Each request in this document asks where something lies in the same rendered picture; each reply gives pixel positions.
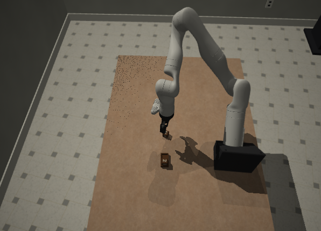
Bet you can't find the brown digit cube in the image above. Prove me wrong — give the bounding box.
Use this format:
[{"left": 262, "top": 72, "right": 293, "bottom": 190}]
[
  {"left": 163, "top": 130, "right": 169, "bottom": 138},
  {"left": 162, "top": 158, "right": 168, "bottom": 165}
]

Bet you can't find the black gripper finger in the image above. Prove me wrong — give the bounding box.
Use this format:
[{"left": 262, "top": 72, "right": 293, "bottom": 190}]
[{"left": 160, "top": 120, "right": 169, "bottom": 134}]

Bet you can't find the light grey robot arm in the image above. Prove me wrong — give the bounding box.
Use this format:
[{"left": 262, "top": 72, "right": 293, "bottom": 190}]
[{"left": 151, "top": 7, "right": 250, "bottom": 147}]

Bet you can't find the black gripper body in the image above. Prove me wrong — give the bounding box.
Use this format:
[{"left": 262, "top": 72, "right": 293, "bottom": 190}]
[{"left": 159, "top": 113, "right": 174, "bottom": 124}]

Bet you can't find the brown wooden tray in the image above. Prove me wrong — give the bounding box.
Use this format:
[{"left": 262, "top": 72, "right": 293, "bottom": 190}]
[{"left": 160, "top": 153, "right": 169, "bottom": 167}]

